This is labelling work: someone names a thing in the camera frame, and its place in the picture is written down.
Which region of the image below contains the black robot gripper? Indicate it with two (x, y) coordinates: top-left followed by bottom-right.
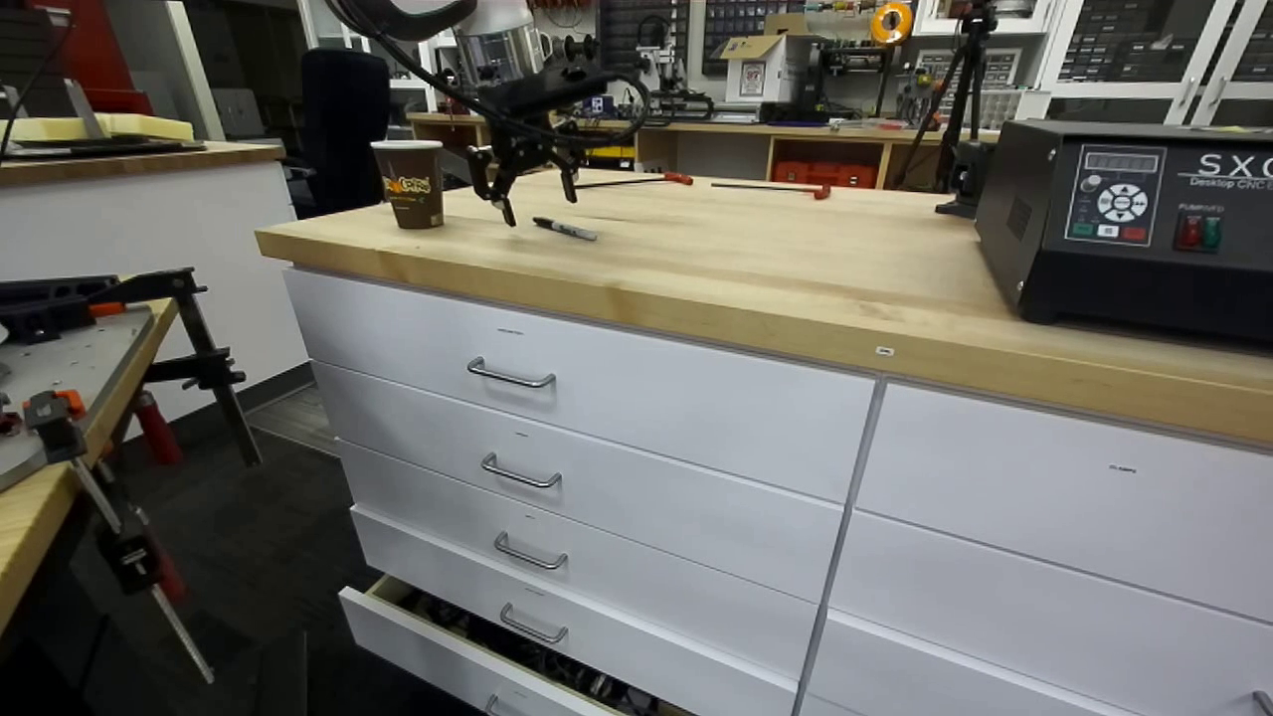
(469, 66), (607, 226)

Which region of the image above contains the black marker pen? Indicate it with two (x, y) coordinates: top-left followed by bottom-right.
(534, 214), (601, 245)

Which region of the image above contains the robot arm with white link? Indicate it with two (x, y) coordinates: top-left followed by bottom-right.
(323, 0), (538, 113)

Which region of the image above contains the brown paper coffee cup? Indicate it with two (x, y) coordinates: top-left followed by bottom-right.
(369, 141), (440, 233)

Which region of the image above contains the black office chair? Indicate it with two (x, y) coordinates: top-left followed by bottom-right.
(289, 48), (389, 221)

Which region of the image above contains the wooden background shelf bench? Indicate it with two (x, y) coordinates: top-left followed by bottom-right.
(403, 108), (1005, 194)

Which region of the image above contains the white top left drawer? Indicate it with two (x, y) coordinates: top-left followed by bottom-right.
(285, 271), (872, 500)

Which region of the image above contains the yellow tape roll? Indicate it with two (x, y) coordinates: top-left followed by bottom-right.
(865, 0), (914, 48)

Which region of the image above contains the wooden side workbench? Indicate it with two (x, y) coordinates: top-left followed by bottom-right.
(0, 304), (176, 629)

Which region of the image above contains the open white bottom drawer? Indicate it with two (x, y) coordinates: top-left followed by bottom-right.
(336, 579), (666, 716)

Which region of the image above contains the black bar clamp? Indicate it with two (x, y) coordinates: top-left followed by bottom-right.
(25, 389), (216, 685)

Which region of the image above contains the black control box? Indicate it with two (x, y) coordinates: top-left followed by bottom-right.
(973, 121), (1273, 348)

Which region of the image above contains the white top right drawer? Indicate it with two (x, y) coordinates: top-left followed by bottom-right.
(857, 386), (1273, 622)

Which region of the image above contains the red-handled hex key left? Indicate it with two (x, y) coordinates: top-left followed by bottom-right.
(576, 170), (694, 193)

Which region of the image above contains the red-handled hex key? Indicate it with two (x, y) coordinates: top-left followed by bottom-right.
(709, 178), (831, 205)
(576, 170), (694, 193)

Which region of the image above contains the red-handled hex key right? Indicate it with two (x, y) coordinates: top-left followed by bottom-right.
(709, 178), (831, 205)

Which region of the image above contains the black camera tripod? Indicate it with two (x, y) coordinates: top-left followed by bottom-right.
(897, 0), (997, 221)

